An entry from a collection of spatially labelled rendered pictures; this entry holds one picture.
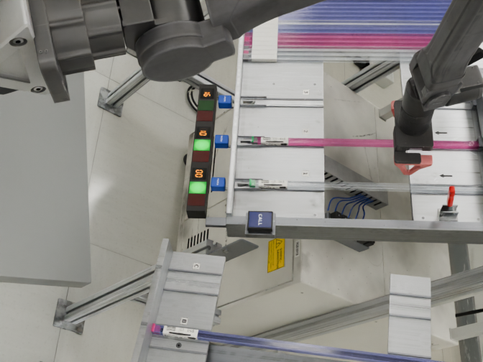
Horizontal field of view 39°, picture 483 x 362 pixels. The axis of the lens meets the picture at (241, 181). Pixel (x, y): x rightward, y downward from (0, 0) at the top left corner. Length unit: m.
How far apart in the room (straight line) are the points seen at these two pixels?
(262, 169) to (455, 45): 0.62
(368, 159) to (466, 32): 1.15
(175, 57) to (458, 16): 0.40
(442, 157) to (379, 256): 0.49
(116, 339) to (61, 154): 0.80
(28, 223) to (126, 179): 0.96
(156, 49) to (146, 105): 1.72
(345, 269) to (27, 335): 0.85
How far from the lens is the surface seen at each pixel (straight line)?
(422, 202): 1.45
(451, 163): 1.52
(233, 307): 1.84
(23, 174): 1.32
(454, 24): 0.94
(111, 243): 2.10
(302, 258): 1.68
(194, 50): 0.69
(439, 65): 1.03
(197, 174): 1.48
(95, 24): 0.68
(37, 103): 1.40
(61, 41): 0.67
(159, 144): 2.35
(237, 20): 0.70
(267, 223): 1.35
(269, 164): 1.47
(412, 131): 1.24
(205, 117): 1.56
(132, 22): 0.68
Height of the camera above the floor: 1.70
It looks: 42 degrees down
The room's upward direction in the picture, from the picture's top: 61 degrees clockwise
